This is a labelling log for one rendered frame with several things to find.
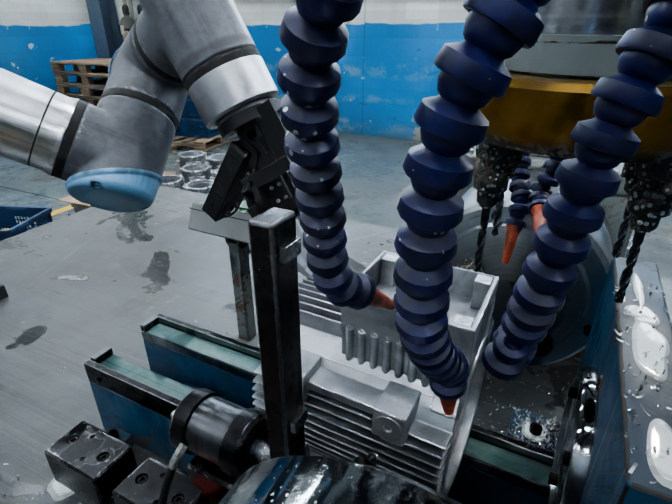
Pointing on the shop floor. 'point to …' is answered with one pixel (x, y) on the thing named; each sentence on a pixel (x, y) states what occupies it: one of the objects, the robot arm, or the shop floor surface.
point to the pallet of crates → (190, 130)
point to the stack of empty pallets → (82, 78)
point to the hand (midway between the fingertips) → (312, 274)
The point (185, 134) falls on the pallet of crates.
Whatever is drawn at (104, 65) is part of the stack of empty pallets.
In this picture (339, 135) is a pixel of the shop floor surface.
